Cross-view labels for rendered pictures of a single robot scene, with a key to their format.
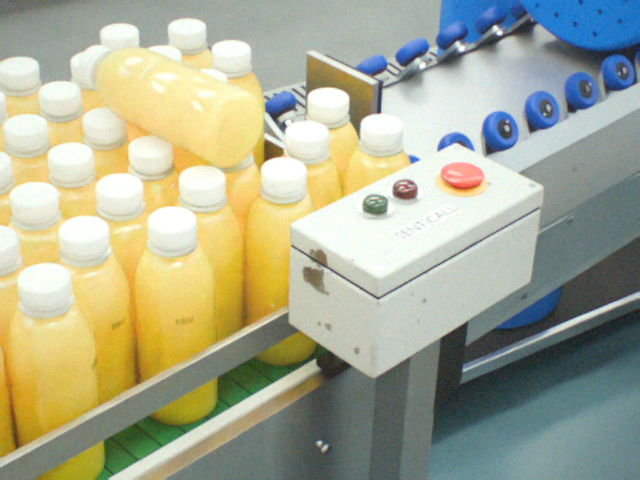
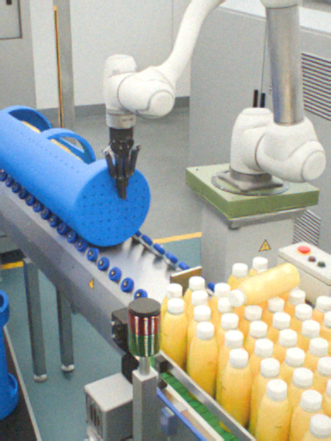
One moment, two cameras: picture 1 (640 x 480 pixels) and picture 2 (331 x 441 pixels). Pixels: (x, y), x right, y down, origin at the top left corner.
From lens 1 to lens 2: 183 cm
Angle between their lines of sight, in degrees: 67
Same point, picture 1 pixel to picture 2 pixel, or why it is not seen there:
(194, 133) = (296, 281)
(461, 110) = (146, 278)
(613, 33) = (131, 231)
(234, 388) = not seen: hidden behind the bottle
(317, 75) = (177, 281)
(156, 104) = (281, 283)
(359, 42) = not seen: outside the picture
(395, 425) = not seen: hidden behind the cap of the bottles
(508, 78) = (123, 264)
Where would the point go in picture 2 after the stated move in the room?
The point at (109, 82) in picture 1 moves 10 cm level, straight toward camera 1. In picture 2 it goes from (262, 292) to (304, 293)
